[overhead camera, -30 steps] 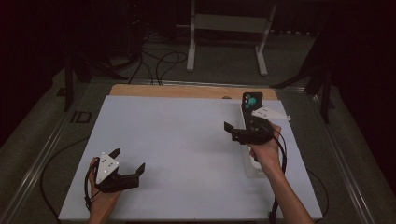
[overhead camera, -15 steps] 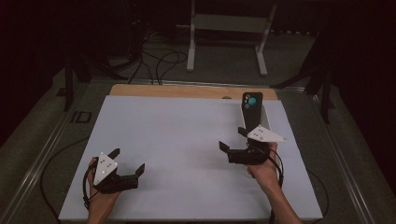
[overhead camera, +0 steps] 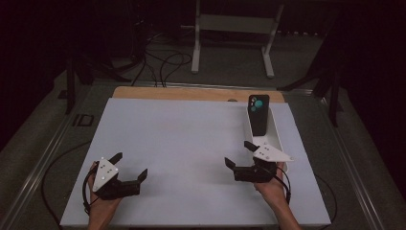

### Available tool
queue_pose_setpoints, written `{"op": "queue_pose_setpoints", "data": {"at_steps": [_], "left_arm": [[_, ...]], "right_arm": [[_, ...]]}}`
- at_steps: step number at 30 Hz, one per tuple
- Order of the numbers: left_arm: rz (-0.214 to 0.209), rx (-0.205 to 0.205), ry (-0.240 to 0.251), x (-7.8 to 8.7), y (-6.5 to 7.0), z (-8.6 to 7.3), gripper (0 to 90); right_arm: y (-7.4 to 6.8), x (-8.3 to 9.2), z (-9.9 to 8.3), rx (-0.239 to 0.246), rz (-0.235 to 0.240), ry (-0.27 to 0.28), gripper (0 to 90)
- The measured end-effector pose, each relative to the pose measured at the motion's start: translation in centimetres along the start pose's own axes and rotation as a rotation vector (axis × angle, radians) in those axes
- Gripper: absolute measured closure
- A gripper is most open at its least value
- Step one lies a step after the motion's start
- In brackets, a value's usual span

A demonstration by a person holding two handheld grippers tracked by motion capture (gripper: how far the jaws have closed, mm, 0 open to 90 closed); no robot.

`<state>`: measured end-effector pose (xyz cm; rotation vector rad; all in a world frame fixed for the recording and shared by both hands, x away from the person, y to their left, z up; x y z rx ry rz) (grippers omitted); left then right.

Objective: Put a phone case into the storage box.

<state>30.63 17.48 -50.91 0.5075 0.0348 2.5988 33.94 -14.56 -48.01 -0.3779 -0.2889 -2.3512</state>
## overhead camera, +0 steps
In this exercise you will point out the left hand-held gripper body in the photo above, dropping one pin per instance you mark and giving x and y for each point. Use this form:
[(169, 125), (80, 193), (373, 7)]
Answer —
[(105, 174)]

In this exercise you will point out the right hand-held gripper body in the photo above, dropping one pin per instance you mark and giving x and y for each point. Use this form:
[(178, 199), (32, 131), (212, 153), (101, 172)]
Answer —
[(271, 154)]

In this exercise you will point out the white narrow plastic bin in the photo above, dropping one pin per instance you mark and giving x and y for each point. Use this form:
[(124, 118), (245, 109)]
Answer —
[(274, 134)]

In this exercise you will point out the black phone case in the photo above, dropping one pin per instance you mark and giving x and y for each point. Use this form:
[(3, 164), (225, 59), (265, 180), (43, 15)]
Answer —
[(258, 123)]

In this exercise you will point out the person's left hand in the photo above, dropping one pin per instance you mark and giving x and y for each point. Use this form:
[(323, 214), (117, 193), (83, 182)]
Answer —
[(102, 207)]

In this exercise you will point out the person's right hand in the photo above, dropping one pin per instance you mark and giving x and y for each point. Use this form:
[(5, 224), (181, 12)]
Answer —
[(274, 191)]

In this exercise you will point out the white table board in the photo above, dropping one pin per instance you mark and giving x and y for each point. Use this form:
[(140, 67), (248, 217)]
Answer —
[(191, 159)]

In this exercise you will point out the black tripod stand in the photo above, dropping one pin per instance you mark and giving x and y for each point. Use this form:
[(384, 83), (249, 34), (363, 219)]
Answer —
[(333, 102), (70, 86)]

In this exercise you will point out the white metal stand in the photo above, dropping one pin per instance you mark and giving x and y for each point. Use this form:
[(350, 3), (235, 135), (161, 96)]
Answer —
[(236, 24)]

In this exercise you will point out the black rectangular floor frame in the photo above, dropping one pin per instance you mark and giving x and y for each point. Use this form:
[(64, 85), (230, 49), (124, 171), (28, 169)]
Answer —
[(75, 120)]

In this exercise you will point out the metal floor rail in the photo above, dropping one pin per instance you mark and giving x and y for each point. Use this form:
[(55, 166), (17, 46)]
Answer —
[(347, 159), (43, 159), (207, 85)]

